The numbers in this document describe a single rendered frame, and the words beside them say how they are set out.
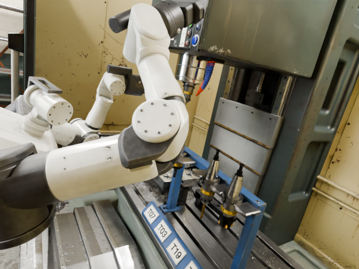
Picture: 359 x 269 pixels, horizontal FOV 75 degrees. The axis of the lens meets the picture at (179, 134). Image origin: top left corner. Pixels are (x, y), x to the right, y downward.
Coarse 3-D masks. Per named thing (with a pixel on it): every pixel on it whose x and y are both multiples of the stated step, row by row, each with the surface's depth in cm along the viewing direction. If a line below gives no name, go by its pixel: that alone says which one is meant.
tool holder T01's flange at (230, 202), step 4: (224, 192) 72; (224, 196) 70; (228, 196) 70; (224, 200) 71; (228, 200) 69; (232, 200) 69; (236, 200) 69; (240, 200) 69; (228, 204) 69; (232, 204) 69
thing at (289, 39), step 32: (160, 0) 97; (224, 0) 73; (256, 0) 79; (288, 0) 86; (320, 0) 94; (192, 32) 78; (224, 32) 77; (256, 32) 83; (288, 32) 91; (320, 32) 101; (224, 64) 129; (256, 64) 89; (288, 64) 98
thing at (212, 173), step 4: (212, 160) 78; (212, 164) 78; (216, 164) 77; (208, 168) 79; (212, 168) 78; (216, 168) 78; (208, 172) 78; (212, 172) 78; (216, 172) 78; (208, 176) 78; (212, 176) 78; (216, 176) 78
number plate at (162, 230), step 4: (160, 224) 95; (164, 224) 94; (156, 228) 95; (160, 228) 94; (164, 228) 93; (168, 228) 92; (156, 232) 94; (160, 232) 93; (164, 232) 92; (168, 232) 91; (160, 236) 91; (164, 236) 90; (164, 240) 89
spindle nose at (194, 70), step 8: (184, 56) 105; (192, 56) 104; (184, 64) 106; (192, 64) 105; (200, 64) 105; (176, 72) 110; (184, 72) 106; (192, 72) 105; (200, 72) 106; (184, 80) 107; (192, 80) 107; (200, 80) 108
